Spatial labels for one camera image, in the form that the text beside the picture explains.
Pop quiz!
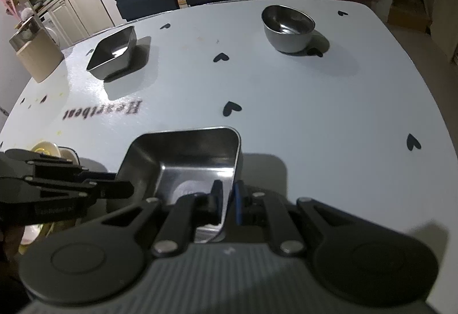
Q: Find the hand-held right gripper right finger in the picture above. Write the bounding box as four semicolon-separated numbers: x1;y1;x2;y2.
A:
232;181;362;258

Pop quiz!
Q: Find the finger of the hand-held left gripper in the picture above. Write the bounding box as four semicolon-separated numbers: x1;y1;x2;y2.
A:
22;172;135;200
5;149;89;177

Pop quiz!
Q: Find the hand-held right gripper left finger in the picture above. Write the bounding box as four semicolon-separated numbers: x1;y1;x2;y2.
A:
102;180;224;258

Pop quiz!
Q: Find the cream bowl with handles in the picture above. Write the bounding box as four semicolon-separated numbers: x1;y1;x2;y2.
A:
30;141;61;158

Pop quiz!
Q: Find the large rectangular steel tray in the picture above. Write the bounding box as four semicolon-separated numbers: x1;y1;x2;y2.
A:
114;126;244;243

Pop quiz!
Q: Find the small rectangular steel tray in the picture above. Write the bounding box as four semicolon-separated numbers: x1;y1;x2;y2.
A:
86;25;137;80

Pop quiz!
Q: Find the round steel bowl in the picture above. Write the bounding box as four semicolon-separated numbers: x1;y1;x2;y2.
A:
261;5;316;53

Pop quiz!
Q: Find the person's left hand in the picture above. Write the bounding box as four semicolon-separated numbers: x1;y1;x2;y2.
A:
0;226;25;262

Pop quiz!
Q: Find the beige canister steel lid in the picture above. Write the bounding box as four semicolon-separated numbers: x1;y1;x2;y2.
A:
9;15;65;83

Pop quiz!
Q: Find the white kitchen cabinet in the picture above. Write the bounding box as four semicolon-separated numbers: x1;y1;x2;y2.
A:
37;0;115;48

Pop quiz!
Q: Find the cardboard box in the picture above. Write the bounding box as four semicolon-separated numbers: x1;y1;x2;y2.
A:
388;0;432;32

